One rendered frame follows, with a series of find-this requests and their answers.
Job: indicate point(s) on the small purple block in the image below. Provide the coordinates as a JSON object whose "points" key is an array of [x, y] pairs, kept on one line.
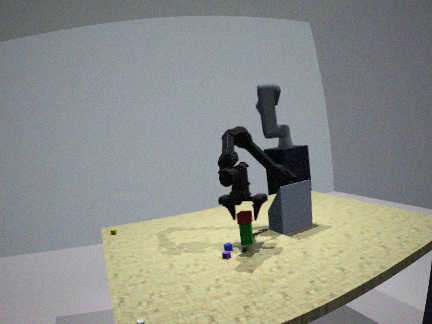
{"points": [[226, 255]]}

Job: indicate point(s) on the green block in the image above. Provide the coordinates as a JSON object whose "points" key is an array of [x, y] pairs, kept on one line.
{"points": [[245, 229], [246, 240]]}

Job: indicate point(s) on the red block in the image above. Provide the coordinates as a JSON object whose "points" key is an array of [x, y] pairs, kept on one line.
{"points": [[244, 218]]}

